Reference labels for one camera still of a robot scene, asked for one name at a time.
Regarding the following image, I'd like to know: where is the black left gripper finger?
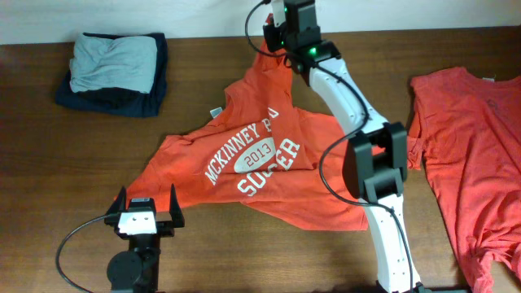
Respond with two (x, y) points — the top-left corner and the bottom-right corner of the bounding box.
(169, 184), (185, 227)
(106, 186), (126, 215)

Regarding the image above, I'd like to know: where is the orange McKinney soccer t-shirt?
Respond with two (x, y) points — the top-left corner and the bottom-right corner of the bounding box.
(115, 14), (420, 232)

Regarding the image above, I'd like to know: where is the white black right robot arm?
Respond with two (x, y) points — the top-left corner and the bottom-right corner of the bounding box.
(263, 0), (427, 293)

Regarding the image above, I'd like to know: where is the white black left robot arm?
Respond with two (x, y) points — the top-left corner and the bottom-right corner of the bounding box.
(104, 187), (185, 293)

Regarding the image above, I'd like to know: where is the dark navy folded garment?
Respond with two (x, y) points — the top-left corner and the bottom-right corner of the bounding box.
(55, 33), (168, 118)

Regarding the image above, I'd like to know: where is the light grey folded garment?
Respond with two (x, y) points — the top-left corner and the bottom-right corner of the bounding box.
(69, 35), (157, 94)

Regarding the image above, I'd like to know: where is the plain orange t-shirt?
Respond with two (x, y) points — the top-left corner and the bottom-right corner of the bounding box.
(407, 67), (520, 292)

